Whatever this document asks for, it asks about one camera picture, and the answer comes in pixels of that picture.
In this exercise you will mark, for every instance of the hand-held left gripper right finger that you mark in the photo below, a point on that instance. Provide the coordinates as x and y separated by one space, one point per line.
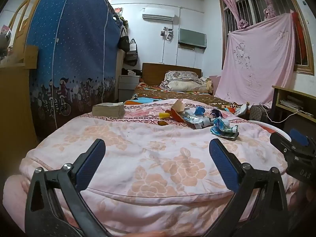
223 163

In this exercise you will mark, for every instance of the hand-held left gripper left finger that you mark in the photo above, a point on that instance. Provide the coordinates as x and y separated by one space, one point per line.
91 163

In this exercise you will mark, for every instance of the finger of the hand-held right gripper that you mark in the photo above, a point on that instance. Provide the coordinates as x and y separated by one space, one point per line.
281 142
298 136

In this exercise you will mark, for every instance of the orange basin with white rim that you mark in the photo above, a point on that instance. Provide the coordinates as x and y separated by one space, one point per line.
271 128

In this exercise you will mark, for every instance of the blue green wrapper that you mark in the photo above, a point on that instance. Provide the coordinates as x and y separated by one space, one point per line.
224 128

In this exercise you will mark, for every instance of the dark blue wrapper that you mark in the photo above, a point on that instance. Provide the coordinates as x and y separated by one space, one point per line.
216 114

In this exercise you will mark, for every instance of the blue plastic piece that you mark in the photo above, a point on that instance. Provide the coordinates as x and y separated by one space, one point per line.
199 111

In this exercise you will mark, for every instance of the red wrapper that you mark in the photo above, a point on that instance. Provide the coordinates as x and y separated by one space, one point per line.
175 116

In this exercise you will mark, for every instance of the beige paper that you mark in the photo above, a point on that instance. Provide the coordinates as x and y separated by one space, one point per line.
178 106

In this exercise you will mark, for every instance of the small brown scrap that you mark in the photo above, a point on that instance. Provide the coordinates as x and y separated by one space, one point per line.
162 123

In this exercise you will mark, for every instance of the yellow plastic piece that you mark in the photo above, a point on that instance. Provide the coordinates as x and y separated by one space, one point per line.
164 115

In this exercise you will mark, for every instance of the white charger device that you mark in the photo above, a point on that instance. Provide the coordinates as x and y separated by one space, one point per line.
308 114

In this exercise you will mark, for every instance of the stack of papers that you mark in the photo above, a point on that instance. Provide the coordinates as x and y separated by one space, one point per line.
291 103

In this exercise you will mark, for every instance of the patterned suitcase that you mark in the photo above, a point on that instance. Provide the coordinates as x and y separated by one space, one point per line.
259 112

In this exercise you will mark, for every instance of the wooden desk with black legs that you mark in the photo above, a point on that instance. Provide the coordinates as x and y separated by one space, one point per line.
296 90

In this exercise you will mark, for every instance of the paper tissue pack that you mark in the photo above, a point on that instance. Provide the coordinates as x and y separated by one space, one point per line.
108 109

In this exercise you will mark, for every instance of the pink floral quilt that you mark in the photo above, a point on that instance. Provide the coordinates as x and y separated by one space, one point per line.
148 140

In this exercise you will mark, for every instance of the yellow bundled cloth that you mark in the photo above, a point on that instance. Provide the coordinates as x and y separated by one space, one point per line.
209 84

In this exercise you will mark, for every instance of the pink hanging sheet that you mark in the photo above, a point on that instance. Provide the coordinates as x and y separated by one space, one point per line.
256 61

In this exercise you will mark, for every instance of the cream pillow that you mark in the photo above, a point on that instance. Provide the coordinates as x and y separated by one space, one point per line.
187 86

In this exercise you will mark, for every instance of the brown colourful bedspread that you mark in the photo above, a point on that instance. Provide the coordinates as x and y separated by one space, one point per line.
172 95

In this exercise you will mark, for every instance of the white nightstand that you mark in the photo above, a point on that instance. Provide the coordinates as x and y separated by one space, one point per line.
128 86

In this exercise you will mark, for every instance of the floral pillow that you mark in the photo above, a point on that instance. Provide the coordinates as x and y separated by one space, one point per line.
182 75

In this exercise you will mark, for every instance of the black cloth pile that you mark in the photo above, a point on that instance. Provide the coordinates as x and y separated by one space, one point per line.
124 72

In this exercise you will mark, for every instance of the wooden cabinet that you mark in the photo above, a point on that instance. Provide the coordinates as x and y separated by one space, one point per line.
14 103

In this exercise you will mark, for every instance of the red cloth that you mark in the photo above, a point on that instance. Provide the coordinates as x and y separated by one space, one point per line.
300 37

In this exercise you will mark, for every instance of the blue patterned bed curtain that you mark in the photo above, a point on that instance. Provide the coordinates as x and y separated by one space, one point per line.
74 42

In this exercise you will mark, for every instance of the black handbag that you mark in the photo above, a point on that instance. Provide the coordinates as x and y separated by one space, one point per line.
123 42

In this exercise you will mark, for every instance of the colourful clutter pile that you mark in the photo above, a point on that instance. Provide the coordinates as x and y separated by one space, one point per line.
119 17

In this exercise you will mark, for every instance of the curved wooden rack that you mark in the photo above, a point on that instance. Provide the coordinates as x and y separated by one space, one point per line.
15 19

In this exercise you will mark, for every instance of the white air conditioner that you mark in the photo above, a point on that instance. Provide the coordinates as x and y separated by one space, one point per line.
158 13

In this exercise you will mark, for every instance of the grey wall panel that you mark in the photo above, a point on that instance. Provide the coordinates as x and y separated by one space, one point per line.
192 37

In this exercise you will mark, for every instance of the barred window wooden frame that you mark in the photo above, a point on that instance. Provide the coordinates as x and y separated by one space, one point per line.
251 5

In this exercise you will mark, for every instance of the wall socket with chargers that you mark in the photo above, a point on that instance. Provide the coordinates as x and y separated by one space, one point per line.
166 33

